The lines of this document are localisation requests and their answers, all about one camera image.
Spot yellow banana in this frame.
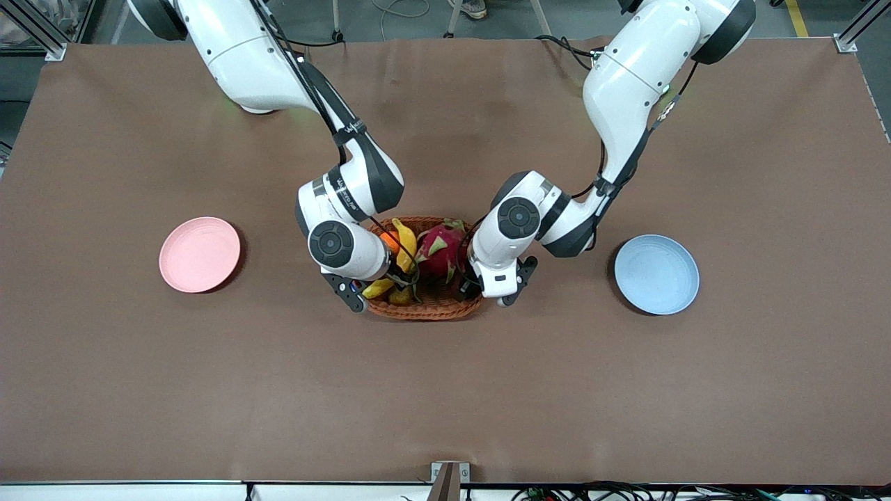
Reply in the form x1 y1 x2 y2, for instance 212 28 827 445
361 218 418 301

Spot pink dragon fruit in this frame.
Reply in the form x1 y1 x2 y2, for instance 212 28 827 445
415 218 471 285

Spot brown wicker basket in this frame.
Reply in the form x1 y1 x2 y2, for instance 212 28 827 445
363 215 489 321

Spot brown table cover mat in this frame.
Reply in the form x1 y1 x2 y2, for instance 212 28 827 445
0 36 891 486

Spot blue round plate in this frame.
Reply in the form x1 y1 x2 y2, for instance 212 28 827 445
613 234 700 316

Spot pink round plate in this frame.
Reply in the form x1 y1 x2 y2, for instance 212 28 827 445
159 216 242 294

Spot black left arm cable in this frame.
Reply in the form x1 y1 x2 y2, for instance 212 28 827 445
571 63 700 202

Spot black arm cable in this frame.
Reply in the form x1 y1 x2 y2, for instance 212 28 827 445
249 0 421 286
571 63 700 202

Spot grey metal bracket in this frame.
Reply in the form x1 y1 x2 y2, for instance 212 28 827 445
429 461 471 501

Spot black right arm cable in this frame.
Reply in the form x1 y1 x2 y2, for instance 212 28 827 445
249 0 421 286

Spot white floor cable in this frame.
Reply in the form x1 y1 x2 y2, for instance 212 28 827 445
371 0 432 19

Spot black cable bundle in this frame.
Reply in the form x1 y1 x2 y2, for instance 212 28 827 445
510 480 891 501

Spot aluminium frame post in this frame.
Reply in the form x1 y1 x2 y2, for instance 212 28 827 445
834 0 891 54
0 0 68 62

